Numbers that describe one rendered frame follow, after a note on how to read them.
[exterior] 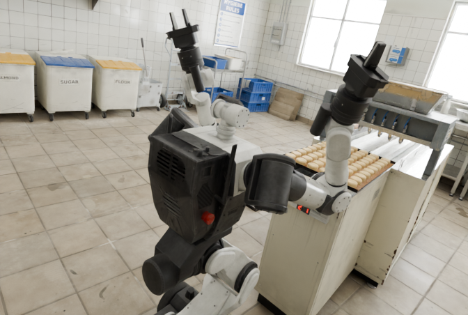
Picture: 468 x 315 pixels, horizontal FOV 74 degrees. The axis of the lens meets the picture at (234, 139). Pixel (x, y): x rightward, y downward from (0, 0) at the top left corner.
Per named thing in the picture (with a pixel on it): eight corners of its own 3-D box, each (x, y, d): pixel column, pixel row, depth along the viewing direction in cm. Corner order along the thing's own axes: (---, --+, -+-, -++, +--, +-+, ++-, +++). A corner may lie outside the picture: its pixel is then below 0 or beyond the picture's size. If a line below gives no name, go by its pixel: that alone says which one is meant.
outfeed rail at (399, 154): (425, 137, 284) (427, 129, 282) (428, 138, 283) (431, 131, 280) (336, 198, 134) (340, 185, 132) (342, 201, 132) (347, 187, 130)
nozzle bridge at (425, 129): (331, 132, 242) (345, 88, 231) (436, 168, 200) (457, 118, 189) (312, 137, 217) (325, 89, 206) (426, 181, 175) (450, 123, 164)
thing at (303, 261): (306, 251, 234) (340, 139, 205) (350, 278, 214) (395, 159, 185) (249, 300, 181) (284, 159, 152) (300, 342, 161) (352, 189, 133)
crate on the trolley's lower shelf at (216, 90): (216, 97, 609) (219, 86, 602) (232, 102, 587) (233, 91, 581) (196, 98, 566) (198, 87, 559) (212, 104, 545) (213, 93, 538)
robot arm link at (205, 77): (205, 54, 124) (212, 82, 128) (179, 62, 123) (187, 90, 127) (209, 57, 113) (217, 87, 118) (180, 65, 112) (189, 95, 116)
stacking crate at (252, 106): (254, 106, 676) (256, 97, 670) (267, 111, 649) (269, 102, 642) (233, 106, 637) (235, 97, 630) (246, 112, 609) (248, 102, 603)
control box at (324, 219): (285, 198, 156) (291, 173, 152) (329, 221, 142) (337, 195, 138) (281, 200, 153) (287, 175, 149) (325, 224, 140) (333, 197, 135)
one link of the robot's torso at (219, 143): (199, 277, 84) (221, 155, 72) (129, 216, 103) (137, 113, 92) (263, 236, 106) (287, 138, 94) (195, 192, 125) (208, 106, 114)
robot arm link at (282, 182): (302, 212, 87) (274, 203, 78) (276, 208, 93) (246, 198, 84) (308, 172, 90) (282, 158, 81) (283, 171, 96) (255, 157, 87)
